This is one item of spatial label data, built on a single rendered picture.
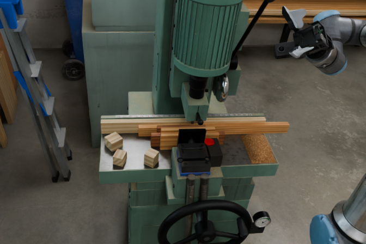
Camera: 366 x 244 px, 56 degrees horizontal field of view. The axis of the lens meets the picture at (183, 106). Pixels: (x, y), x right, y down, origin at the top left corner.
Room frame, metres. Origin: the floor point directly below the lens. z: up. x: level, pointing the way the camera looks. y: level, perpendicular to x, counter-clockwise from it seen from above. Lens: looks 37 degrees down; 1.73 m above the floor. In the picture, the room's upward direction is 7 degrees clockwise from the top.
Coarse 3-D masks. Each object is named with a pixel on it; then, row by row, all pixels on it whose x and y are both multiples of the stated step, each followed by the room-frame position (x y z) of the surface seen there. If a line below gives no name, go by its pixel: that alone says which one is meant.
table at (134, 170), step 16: (128, 144) 0.84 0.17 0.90; (144, 144) 0.85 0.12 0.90; (224, 144) 0.90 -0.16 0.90; (240, 144) 0.91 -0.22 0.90; (112, 160) 0.76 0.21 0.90; (128, 160) 0.77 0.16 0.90; (160, 160) 0.78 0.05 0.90; (224, 160) 0.82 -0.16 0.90; (240, 160) 0.83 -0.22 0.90; (112, 176) 0.71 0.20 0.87; (128, 176) 0.72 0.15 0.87; (144, 176) 0.73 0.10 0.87; (160, 176) 0.74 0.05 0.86; (224, 176) 0.79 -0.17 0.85; (240, 176) 0.80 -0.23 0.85
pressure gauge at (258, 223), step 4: (260, 212) 0.78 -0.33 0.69; (264, 212) 0.78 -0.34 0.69; (256, 216) 0.77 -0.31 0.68; (260, 216) 0.77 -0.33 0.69; (264, 216) 0.77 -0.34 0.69; (268, 216) 0.77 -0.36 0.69; (256, 220) 0.76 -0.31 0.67; (260, 220) 0.76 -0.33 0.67; (264, 220) 0.77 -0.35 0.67; (268, 220) 0.77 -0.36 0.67; (256, 224) 0.76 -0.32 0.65; (260, 224) 0.76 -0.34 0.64; (264, 224) 0.77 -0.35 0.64; (268, 224) 0.77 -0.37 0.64
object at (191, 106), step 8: (184, 88) 0.97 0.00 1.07; (184, 96) 0.95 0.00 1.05; (184, 104) 0.93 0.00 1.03; (192, 104) 0.88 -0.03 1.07; (200, 104) 0.89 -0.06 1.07; (208, 104) 0.89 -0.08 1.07; (184, 112) 0.92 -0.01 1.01; (192, 112) 0.88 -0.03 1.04; (200, 112) 0.89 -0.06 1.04; (192, 120) 0.88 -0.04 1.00
